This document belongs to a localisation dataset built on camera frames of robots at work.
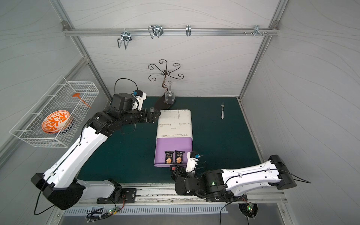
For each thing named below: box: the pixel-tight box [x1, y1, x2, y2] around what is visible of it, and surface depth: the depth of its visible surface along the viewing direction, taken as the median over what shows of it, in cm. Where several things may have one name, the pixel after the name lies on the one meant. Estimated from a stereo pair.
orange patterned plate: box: [41, 110, 71, 135], surface depth 64 cm
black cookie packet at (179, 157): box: [174, 150, 186, 165], surface depth 74 cm
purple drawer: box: [153, 137, 193, 168], surface depth 76 cm
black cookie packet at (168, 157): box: [164, 150, 175, 165], surface depth 74 cm
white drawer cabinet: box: [156, 109, 193, 139], surface depth 78 cm
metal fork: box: [221, 101, 225, 120], surface depth 113 cm
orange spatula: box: [72, 92, 92, 109], surface depth 80 cm
